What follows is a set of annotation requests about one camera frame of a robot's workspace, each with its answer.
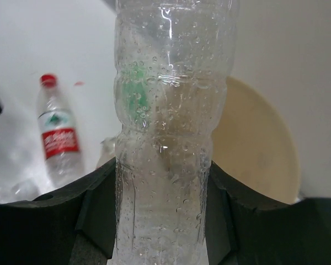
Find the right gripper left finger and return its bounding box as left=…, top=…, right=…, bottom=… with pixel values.
left=0, top=160, right=116, bottom=264

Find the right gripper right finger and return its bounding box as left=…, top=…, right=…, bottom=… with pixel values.
left=206, top=163, right=331, bottom=264

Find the red label clear bottle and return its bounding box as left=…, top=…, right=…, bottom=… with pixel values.
left=37, top=73, right=84, bottom=188

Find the clear bottle white cap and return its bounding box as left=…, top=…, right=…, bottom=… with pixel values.
left=114, top=1, right=239, bottom=264

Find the beige round bin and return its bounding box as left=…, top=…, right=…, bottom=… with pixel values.
left=212, top=77, right=301, bottom=204

